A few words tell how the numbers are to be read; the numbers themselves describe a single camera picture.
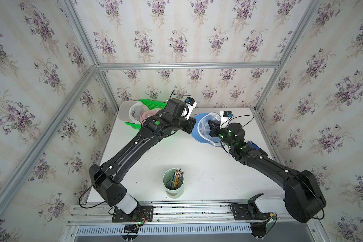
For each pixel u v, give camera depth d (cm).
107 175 40
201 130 86
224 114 70
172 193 71
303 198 41
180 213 75
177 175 69
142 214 72
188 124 62
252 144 96
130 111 105
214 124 76
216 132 72
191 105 61
